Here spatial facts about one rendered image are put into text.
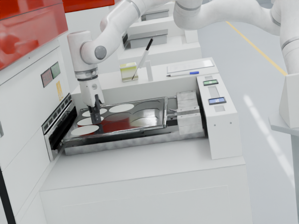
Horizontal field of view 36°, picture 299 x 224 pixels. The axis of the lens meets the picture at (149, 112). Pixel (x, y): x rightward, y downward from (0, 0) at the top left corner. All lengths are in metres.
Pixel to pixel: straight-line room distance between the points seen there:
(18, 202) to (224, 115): 0.63
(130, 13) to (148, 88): 0.36
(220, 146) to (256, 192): 1.59
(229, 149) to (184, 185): 0.18
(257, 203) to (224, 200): 1.46
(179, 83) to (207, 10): 0.32
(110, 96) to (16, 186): 0.77
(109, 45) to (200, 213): 0.62
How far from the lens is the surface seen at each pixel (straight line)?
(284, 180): 3.13
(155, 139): 1.63
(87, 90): 1.64
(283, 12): 1.80
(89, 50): 1.55
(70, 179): 1.49
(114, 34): 1.60
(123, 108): 1.85
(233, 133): 1.41
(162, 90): 1.93
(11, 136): 1.31
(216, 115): 1.39
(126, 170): 1.46
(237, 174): 1.40
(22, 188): 1.34
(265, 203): 2.87
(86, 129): 1.67
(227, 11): 1.80
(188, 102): 1.85
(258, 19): 1.85
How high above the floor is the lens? 1.38
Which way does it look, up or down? 16 degrees down
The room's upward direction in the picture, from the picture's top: 10 degrees counter-clockwise
